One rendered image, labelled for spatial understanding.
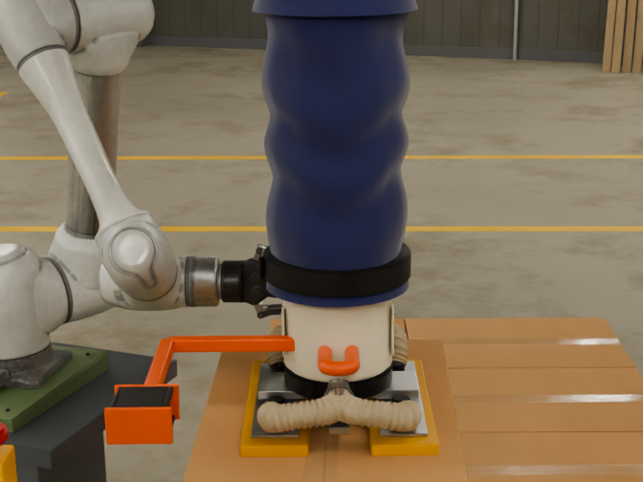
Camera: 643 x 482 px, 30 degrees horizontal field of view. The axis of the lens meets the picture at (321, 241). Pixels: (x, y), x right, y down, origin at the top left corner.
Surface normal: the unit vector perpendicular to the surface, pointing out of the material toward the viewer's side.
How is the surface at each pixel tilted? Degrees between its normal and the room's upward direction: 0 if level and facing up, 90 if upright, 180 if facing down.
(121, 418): 90
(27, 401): 4
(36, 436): 0
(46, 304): 86
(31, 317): 89
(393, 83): 84
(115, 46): 111
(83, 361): 4
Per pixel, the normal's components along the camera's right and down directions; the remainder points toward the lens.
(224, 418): -0.01, -0.96
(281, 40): -0.77, 0.33
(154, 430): 0.00, 0.27
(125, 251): 0.07, -0.11
